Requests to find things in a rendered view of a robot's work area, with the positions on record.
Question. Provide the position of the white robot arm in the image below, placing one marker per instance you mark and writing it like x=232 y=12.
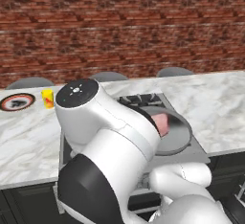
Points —
x=108 y=157

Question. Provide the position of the pink raw steak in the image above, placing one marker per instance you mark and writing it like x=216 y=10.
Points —
x=162 y=124

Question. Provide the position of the grey frying pan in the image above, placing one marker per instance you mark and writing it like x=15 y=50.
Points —
x=177 y=135

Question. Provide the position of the round patterned plate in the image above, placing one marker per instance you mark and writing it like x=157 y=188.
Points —
x=17 y=102

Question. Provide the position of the grey chair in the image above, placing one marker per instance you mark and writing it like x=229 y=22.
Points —
x=30 y=82
x=108 y=76
x=174 y=71

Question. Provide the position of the grey hob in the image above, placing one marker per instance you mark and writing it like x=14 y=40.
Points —
x=191 y=149

